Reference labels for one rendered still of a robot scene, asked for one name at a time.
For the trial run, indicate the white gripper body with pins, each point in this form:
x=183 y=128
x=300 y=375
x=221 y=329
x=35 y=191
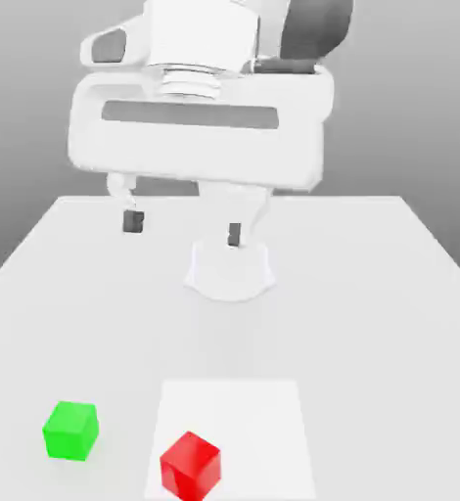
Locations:
x=198 y=152

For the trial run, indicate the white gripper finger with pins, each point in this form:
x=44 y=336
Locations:
x=234 y=235
x=132 y=221

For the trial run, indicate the small green cube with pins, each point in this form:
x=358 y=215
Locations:
x=70 y=430

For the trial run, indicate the small red cube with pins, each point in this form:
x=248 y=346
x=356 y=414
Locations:
x=191 y=465

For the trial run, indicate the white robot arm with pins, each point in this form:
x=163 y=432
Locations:
x=202 y=35

